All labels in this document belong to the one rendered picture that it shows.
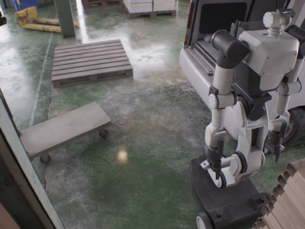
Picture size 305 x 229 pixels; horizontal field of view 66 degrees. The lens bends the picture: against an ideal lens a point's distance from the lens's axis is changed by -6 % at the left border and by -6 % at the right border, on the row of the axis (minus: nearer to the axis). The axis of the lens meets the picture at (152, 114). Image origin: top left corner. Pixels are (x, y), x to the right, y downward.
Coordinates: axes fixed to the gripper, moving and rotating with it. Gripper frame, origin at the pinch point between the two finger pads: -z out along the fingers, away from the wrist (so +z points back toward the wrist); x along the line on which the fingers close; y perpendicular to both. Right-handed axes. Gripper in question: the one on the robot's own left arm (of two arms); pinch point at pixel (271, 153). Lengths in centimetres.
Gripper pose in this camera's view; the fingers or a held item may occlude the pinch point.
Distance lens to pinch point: 179.9
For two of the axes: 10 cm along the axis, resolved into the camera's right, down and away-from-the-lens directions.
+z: -0.6, -8.8, -4.7
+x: 2.8, 4.4, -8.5
